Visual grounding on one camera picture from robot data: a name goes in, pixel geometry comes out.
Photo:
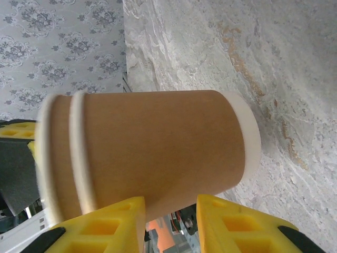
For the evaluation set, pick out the aluminium frame post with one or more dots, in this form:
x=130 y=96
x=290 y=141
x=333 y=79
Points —
x=23 y=232

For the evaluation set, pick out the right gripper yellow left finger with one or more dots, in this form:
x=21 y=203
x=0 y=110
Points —
x=105 y=226

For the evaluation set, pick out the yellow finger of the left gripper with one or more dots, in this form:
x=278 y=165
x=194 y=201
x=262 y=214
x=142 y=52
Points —
x=15 y=171
x=15 y=130

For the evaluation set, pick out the brown paper coffee cup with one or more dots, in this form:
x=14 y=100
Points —
x=158 y=145
x=60 y=145

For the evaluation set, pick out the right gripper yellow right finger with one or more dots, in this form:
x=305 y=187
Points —
x=237 y=232

